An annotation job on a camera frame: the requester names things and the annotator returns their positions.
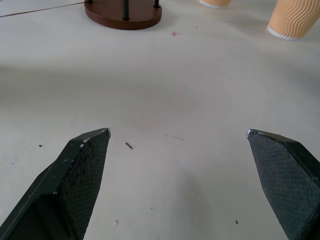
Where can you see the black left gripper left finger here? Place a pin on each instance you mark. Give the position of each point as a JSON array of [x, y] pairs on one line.
[[75, 185]]

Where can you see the round brown wooden stand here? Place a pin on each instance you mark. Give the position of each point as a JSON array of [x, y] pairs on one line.
[[125, 17]]

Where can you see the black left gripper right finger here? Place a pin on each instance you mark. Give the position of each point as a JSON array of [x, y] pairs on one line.
[[287, 180]]

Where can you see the orange ribbed paper cup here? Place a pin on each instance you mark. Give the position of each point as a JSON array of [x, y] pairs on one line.
[[215, 3], [292, 20]]

